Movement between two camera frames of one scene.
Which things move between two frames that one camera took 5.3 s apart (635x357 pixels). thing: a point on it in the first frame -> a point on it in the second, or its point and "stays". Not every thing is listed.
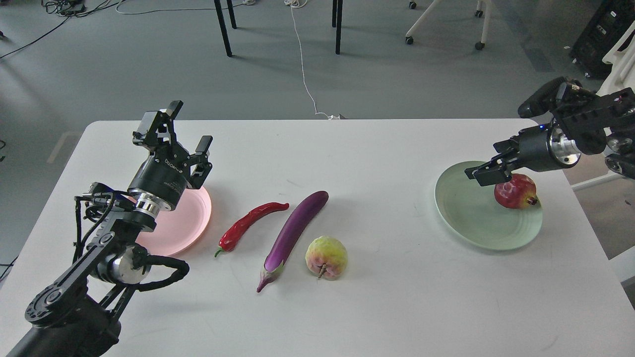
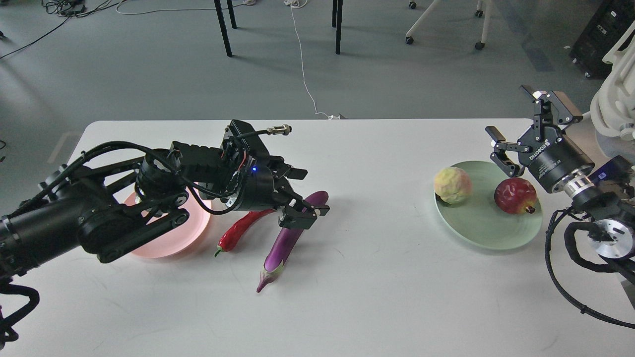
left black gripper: [160, 181] -> [266, 188]
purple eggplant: [293, 229] stays
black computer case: [611, 20] stays
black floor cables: [65, 8] stays
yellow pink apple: [326, 257] -> [453, 185]
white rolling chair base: [409, 39] stays
